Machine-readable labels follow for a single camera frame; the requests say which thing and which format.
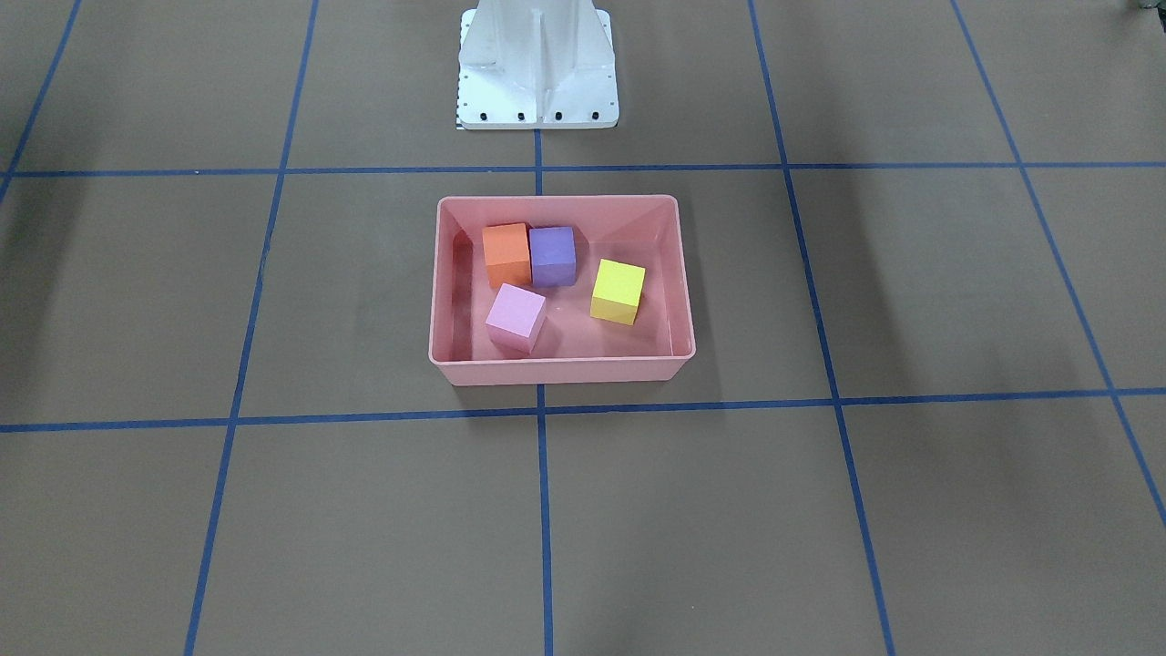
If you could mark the yellow foam block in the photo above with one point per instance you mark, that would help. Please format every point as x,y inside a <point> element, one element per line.
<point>617,292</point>

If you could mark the light pink foam block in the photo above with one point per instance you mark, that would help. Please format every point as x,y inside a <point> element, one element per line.
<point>516,318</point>

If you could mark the purple foam block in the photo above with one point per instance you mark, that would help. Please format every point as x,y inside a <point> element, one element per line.
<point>553,257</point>

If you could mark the orange foam block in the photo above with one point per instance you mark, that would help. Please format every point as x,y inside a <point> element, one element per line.
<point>507,255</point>

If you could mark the pink plastic bin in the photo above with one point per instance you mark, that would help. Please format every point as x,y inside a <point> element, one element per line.
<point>573,347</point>

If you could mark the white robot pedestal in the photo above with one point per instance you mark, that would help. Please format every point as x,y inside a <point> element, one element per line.
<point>527,65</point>

